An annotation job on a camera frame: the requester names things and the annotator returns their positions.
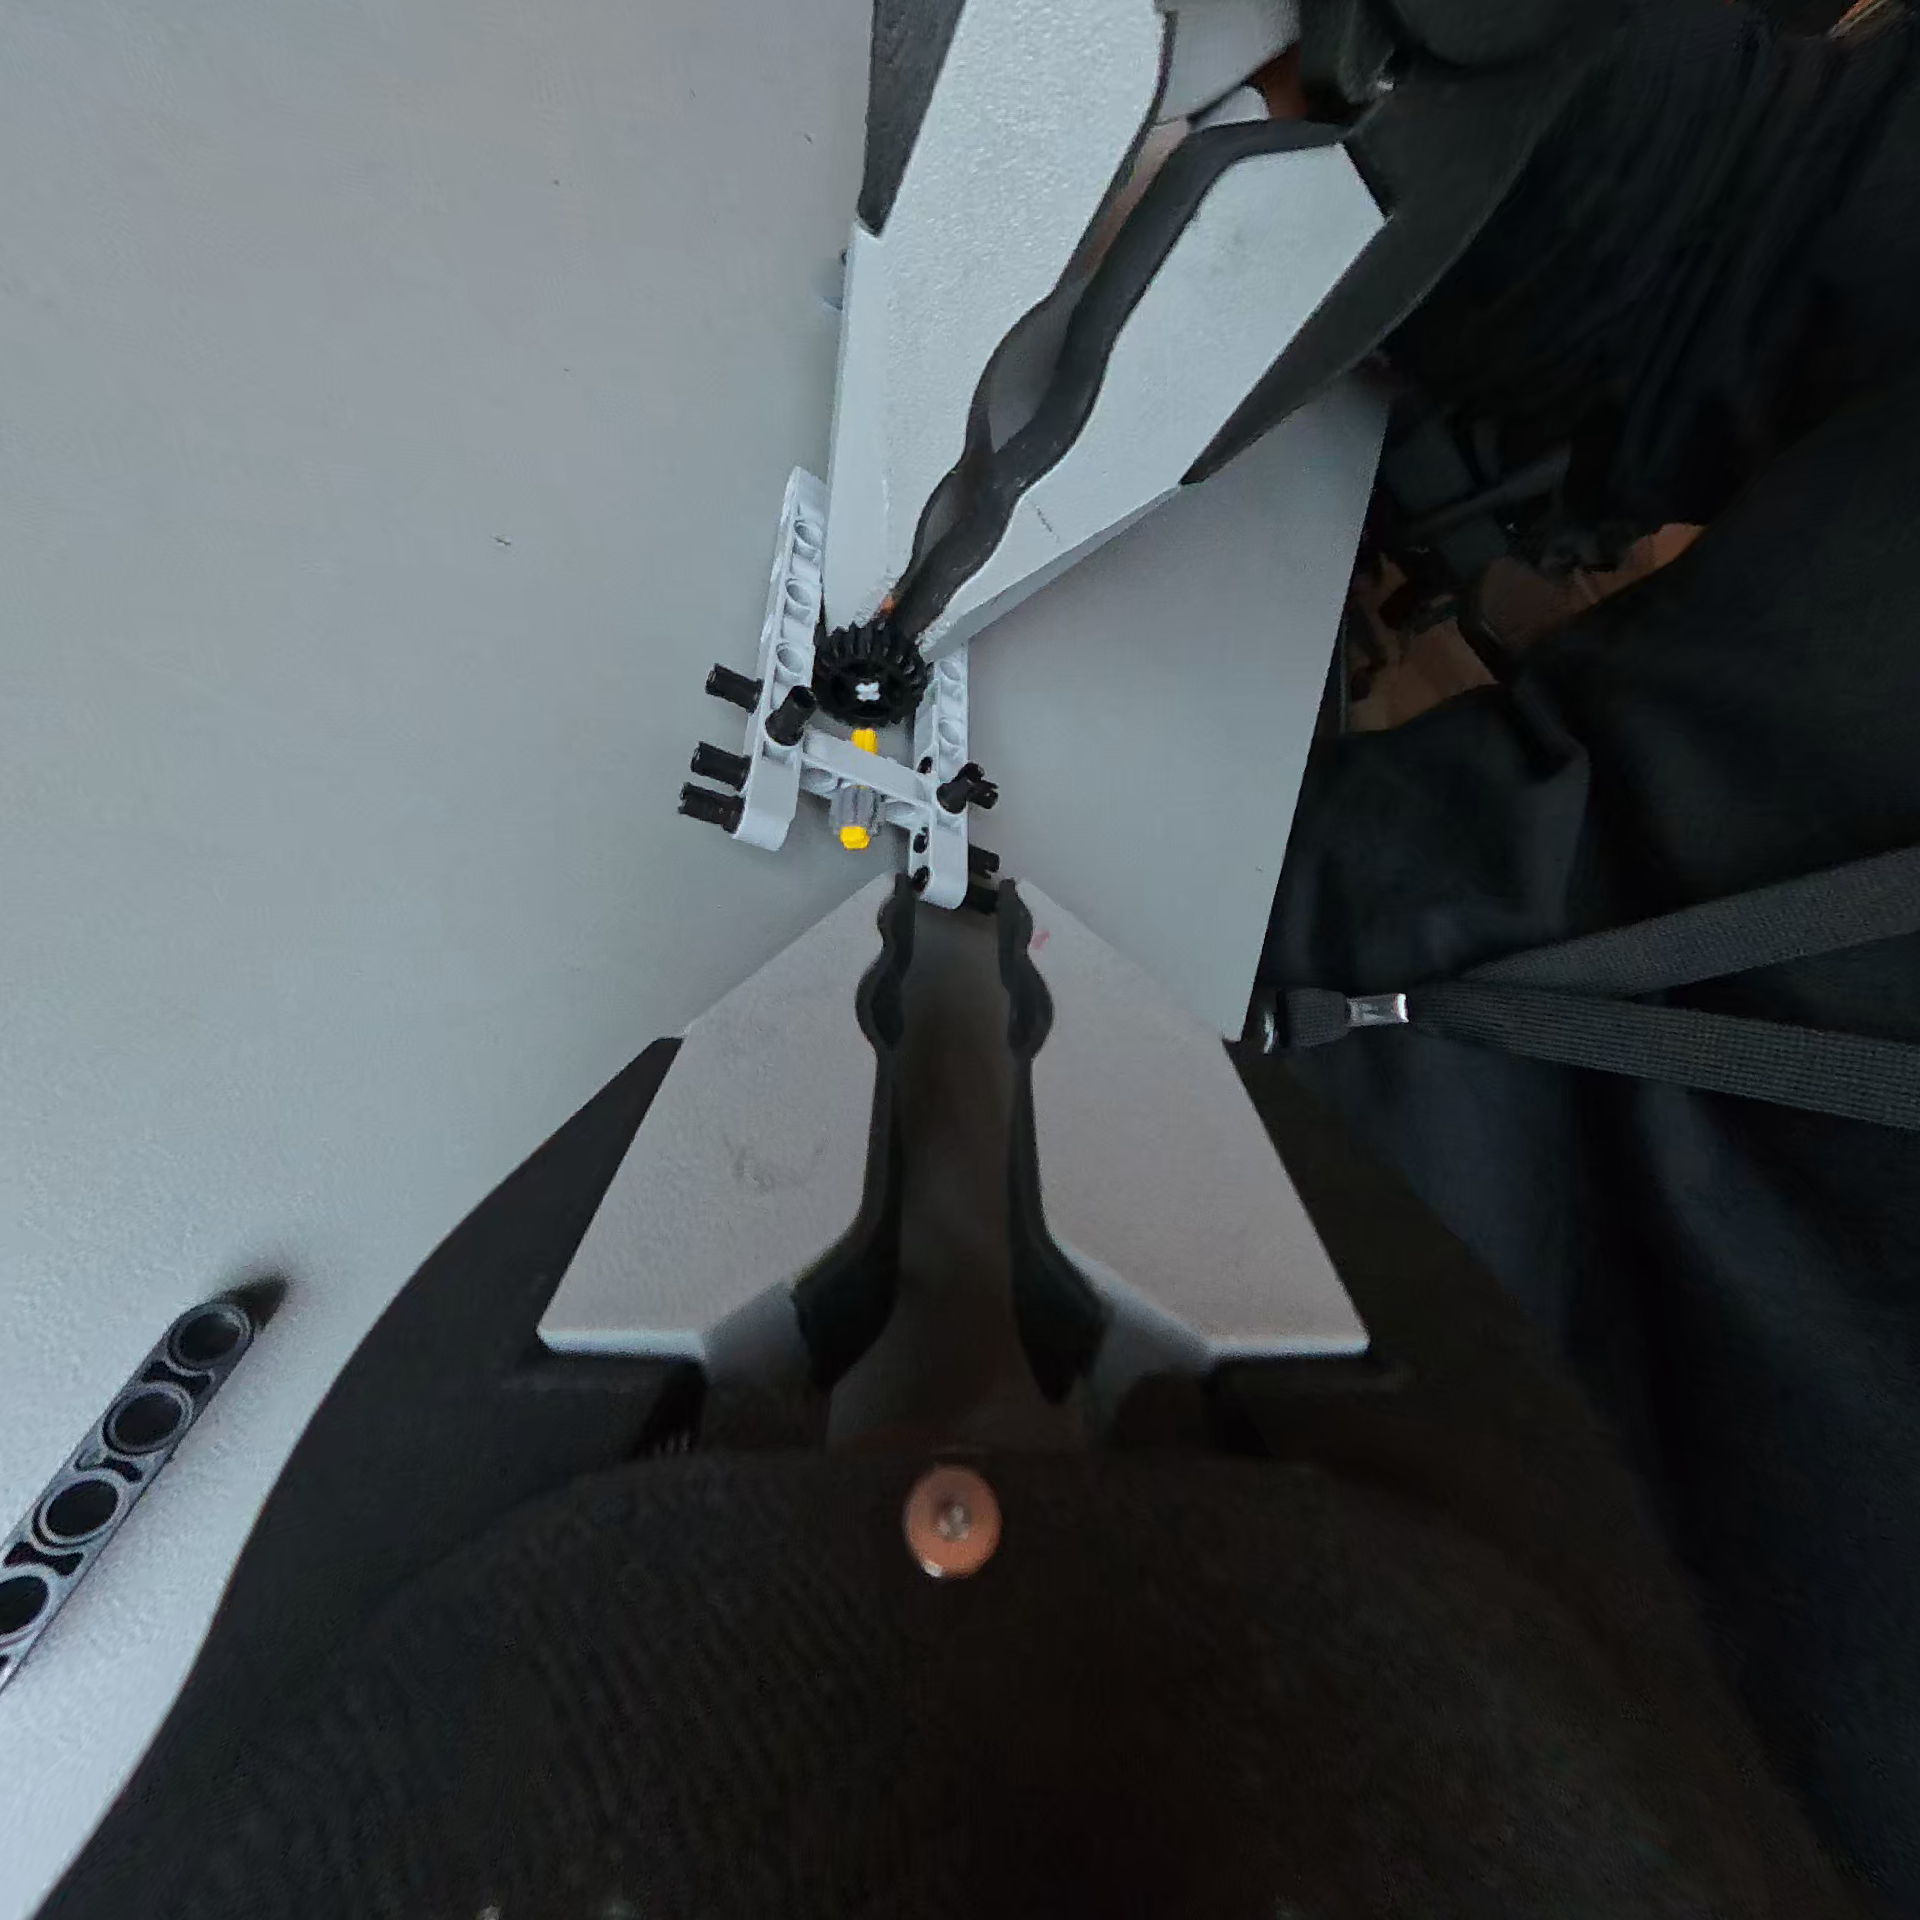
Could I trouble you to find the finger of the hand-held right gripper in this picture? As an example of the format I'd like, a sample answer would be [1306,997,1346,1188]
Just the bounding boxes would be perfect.
[825,0,1202,612]
[919,129,1392,649]

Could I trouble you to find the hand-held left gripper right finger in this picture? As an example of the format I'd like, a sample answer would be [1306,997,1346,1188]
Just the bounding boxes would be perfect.
[993,883,1373,1402]

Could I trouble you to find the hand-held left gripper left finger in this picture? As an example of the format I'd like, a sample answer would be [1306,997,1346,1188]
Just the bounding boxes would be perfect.
[537,874,904,1391]

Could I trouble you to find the grey lego frame with gear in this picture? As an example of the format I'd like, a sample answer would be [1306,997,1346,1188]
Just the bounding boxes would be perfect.
[679,465,1002,915]

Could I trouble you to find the black lego beam with holes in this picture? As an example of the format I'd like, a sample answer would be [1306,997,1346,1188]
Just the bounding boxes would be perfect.
[0,1296,261,1695]

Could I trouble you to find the black webbing strap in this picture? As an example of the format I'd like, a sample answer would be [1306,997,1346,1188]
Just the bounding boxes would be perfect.
[1257,849,1920,1130]

